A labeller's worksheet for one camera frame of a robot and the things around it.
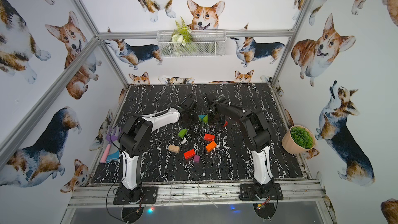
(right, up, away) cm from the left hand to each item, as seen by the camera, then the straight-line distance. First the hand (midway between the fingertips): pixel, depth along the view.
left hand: (201, 121), depth 97 cm
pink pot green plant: (+51, -7, -18) cm, 55 cm away
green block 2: (-11, -6, -4) cm, 13 cm away
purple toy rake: (-53, -8, -4) cm, 54 cm away
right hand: (+7, -1, -2) cm, 7 cm away
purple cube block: (-2, -19, -11) cm, 22 cm away
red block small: (+16, -2, +1) cm, 16 cm away
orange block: (+6, -13, -9) cm, 17 cm away
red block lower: (-6, -16, -12) cm, 21 cm away
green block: (+3, +1, +1) cm, 3 cm away
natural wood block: (-14, -13, -11) cm, 23 cm away
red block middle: (+6, -9, -6) cm, 12 cm away
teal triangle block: (+1, +3, +4) cm, 4 cm away
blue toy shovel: (-48, -18, -11) cm, 52 cm away
